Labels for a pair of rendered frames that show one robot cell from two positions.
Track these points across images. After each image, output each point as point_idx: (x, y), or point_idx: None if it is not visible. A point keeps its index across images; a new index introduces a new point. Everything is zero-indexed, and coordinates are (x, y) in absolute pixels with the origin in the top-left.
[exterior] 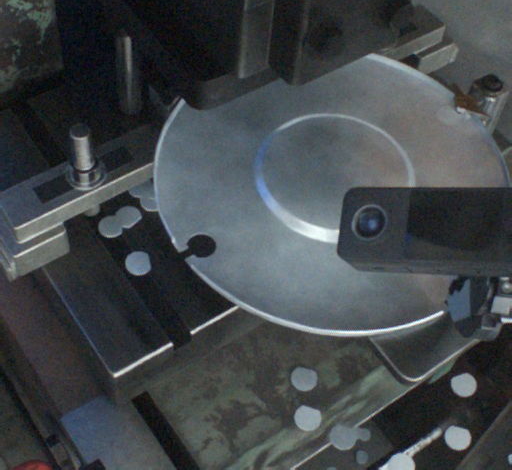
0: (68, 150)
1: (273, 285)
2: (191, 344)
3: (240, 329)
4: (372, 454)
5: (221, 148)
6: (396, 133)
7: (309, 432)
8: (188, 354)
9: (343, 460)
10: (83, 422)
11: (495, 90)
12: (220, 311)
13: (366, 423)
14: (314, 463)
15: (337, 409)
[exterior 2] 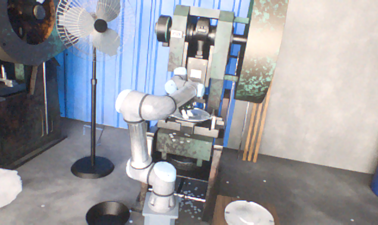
0: None
1: (174, 113)
2: (166, 123)
3: (173, 128)
4: (197, 213)
5: None
6: (199, 115)
7: (172, 143)
8: (166, 125)
9: (192, 211)
10: (153, 126)
11: (214, 116)
12: (171, 121)
13: (202, 210)
14: (187, 208)
15: (176, 141)
